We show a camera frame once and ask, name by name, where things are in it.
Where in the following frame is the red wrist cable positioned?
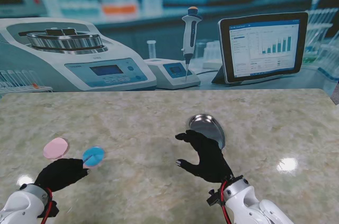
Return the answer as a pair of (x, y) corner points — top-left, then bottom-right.
(39, 188), (53, 224)
(220, 181), (230, 224)

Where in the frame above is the red right wrist cable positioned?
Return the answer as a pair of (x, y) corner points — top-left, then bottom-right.
(220, 181), (230, 224)

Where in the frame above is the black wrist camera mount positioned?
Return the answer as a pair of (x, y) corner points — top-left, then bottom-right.
(206, 189), (224, 207)
(37, 200), (60, 219)

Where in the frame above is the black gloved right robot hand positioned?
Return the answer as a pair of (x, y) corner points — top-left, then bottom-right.
(174, 129), (234, 184)

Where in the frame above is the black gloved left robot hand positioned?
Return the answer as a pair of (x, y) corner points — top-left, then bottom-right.
(34, 157), (90, 193)

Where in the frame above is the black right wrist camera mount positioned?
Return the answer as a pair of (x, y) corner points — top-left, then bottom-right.
(206, 189), (224, 207)

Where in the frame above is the pink culture dish lid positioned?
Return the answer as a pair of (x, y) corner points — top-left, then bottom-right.
(43, 137), (70, 159)

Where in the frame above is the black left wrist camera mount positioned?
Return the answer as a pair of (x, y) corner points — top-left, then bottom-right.
(37, 200), (60, 219)

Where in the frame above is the kidney-shaped steel tray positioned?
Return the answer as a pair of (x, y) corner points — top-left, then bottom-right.
(187, 114), (226, 150)

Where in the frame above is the printed laboratory backdrop banner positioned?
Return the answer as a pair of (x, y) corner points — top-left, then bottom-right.
(0, 0), (339, 95)

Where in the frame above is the red left wrist cable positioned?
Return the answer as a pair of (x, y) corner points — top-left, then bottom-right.
(39, 188), (53, 224)

